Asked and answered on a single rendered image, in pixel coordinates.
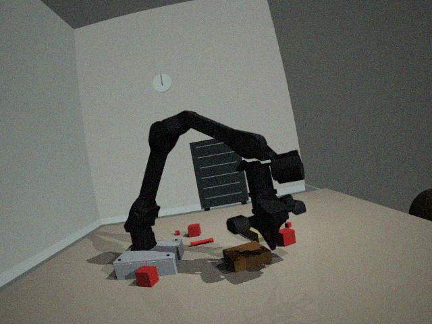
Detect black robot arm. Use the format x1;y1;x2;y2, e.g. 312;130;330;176
124;110;304;251

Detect beige flat square block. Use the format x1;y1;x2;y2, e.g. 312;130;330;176
242;225;285;243

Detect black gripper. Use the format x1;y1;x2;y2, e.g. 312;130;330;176
227;185;306;250

